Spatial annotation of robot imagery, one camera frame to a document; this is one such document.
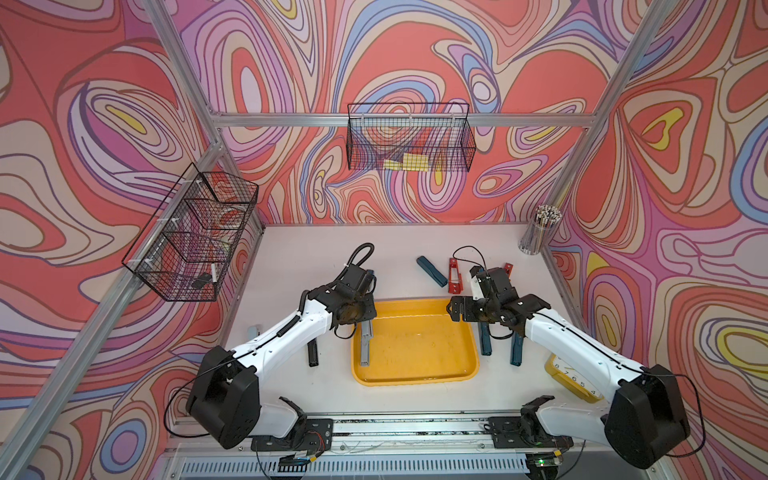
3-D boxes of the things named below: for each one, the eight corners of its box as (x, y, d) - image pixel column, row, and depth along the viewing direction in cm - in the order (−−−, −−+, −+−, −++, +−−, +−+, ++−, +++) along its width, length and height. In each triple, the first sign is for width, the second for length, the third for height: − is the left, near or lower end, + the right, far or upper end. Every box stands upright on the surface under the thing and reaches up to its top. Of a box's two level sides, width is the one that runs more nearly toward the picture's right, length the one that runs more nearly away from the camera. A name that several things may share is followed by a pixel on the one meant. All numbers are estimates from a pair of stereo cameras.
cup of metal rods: (521, 257, 114) (542, 218, 98) (515, 243, 118) (535, 204, 103) (540, 257, 114) (564, 218, 98) (534, 243, 118) (556, 204, 103)
